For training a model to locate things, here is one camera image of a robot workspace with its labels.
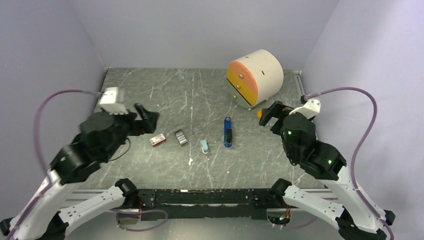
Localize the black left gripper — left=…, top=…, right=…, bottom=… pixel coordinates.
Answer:
left=101, top=101, right=160, bottom=160

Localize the red white staple box sleeve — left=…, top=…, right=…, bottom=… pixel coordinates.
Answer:
left=149, top=133, right=167, bottom=147

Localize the light blue white stapler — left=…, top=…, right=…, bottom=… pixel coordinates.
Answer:
left=200, top=139, right=209, bottom=154

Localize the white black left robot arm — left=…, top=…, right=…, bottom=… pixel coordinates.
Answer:
left=0, top=104, right=160, bottom=240

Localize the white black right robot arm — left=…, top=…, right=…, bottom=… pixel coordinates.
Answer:
left=257, top=98, right=395, bottom=240

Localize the yellow eraser block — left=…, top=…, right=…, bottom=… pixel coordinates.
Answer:
left=256, top=110, right=263, bottom=119

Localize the cream round drawer cabinet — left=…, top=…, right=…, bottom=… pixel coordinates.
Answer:
left=226, top=49, right=284, bottom=110

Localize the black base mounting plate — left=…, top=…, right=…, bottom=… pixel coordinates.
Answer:
left=118, top=188, right=287, bottom=221

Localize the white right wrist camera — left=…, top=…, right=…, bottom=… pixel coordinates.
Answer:
left=289, top=95, right=322, bottom=121

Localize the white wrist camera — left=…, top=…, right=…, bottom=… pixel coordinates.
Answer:
left=96, top=87, right=129, bottom=115
left=289, top=95, right=322, bottom=121

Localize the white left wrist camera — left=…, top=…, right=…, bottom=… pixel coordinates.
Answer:
left=96, top=87, right=129, bottom=115

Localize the aluminium frame rail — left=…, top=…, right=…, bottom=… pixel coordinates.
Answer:
left=54, top=188, right=348, bottom=213

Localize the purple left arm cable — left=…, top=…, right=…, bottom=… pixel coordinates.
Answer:
left=4, top=88, right=169, bottom=240

